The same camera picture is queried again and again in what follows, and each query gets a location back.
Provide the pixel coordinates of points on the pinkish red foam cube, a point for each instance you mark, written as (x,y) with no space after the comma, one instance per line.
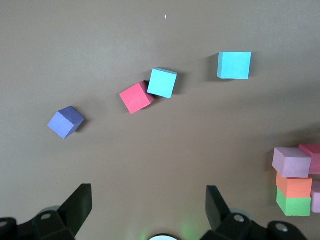
(136,98)
(314,160)

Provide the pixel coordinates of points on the orange foam cube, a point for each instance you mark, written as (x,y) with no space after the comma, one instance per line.
(293,186)

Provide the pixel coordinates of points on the mauve pink foam cube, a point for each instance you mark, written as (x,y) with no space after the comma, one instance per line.
(316,198)

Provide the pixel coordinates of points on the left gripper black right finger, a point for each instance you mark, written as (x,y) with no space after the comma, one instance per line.
(217,212)

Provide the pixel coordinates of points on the green foam cube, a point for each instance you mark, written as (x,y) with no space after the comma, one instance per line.
(295,206)

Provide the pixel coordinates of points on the cyan foam cube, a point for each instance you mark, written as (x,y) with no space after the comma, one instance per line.
(161,83)
(235,65)

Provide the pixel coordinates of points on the violet foam cube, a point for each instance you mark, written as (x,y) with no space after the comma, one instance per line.
(65,123)

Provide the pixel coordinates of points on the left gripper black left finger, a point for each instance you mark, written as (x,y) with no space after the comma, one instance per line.
(75,212)

